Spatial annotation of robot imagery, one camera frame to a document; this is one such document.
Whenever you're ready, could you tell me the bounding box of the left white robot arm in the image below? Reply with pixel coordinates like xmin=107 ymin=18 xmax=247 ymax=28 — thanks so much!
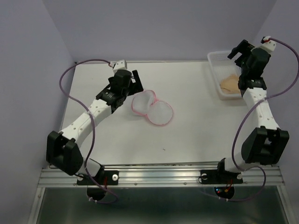
xmin=46 ymin=69 xmax=143 ymax=184

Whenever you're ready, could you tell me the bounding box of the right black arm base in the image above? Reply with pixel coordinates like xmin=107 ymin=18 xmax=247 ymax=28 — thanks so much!
xmin=198 ymin=159 xmax=243 ymax=200

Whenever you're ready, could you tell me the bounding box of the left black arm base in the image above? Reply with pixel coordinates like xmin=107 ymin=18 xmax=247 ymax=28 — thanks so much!
xmin=75 ymin=165 xmax=119 ymax=204

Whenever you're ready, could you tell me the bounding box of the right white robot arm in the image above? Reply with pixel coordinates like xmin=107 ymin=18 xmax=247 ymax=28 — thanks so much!
xmin=215 ymin=36 xmax=289 ymax=182

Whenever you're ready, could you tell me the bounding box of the white plastic basket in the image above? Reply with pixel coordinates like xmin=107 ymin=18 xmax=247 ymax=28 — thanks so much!
xmin=207 ymin=50 xmax=242 ymax=100

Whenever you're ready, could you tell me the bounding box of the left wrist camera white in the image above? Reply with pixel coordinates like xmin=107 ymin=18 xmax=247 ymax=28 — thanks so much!
xmin=109 ymin=60 xmax=128 ymax=73

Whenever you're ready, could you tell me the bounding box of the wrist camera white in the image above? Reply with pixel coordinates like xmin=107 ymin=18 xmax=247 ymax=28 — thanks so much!
xmin=109 ymin=60 xmax=128 ymax=73
xmin=259 ymin=36 xmax=277 ymax=54

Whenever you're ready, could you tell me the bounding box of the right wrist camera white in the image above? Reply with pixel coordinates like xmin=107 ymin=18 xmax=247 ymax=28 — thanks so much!
xmin=259 ymin=36 xmax=277 ymax=54

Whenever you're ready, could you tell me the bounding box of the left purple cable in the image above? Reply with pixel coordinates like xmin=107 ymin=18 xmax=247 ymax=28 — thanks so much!
xmin=59 ymin=58 xmax=119 ymax=205

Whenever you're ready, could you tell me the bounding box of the aluminium mounting rail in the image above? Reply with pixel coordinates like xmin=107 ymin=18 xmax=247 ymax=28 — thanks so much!
xmin=38 ymin=162 xmax=285 ymax=189

